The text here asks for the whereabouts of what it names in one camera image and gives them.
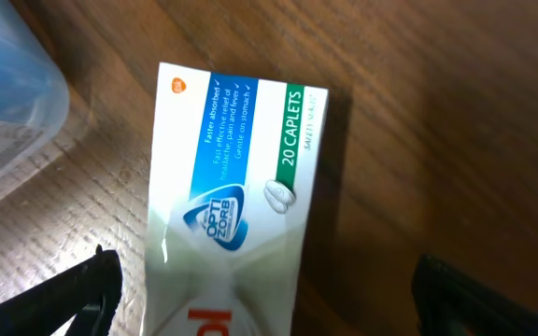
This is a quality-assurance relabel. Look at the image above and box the white blue Panadol box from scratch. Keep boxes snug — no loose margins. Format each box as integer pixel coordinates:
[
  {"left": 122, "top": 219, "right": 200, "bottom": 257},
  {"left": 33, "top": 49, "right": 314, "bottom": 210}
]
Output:
[{"left": 141, "top": 63, "right": 329, "bottom": 336}]

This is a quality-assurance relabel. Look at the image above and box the clear plastic container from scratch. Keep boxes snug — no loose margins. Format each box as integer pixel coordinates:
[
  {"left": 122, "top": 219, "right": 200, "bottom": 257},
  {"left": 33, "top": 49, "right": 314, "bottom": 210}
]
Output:
[{"left": 0, "top": 0, "right": 69, "bottom": 177}]

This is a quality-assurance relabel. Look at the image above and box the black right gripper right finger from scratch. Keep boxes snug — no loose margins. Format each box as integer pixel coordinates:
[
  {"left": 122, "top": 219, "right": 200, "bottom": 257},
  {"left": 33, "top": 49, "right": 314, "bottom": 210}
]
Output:
[{"left": 411, "top": 254, "right": 538, "bottom": 336}]

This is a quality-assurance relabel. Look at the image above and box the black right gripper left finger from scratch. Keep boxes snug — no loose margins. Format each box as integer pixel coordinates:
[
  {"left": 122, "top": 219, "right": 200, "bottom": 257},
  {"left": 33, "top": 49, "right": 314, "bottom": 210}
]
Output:
[{"left": 0, "top": 246, "right": 122, "bottom": 336}]

